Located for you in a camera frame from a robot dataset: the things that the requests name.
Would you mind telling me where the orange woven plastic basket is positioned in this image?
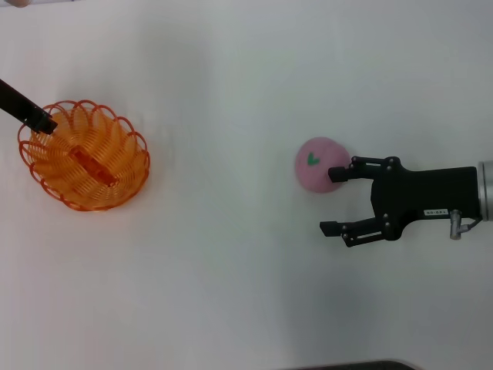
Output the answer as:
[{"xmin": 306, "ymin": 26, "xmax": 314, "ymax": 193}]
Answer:
[{"xmin": 17, "ymin": 99, "xmax": 151, "ymax": 213}]

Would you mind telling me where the pink peach with green leaf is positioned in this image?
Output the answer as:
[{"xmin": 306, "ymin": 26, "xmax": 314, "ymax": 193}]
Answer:
[{"xmin": 294, "ymin": 136, "xmax": 352, "ymax": 195}]

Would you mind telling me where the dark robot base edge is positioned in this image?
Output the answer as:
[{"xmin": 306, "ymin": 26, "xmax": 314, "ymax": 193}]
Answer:
[{"xmin": 284, "ymin": 359, "xmax": 420, "ymax": 370}]

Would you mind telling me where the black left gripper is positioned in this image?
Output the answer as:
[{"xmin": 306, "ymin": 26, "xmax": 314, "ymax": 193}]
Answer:
[{"xmin": 0, "ymin": 79, "xmax": 59, "ymax": 135}]

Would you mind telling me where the silver right gripper cable connector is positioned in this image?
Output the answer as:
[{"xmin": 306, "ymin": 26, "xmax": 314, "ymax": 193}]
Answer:
[{"xmin": 448, "ymin": 208, "xmax": 482, "ymax": 241}]

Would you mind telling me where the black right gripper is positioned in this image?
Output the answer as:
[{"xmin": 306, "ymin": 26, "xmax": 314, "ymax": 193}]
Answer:
[{"xmin": 318, "ymin": 155, "xmax": 481, "ymax": 249}]

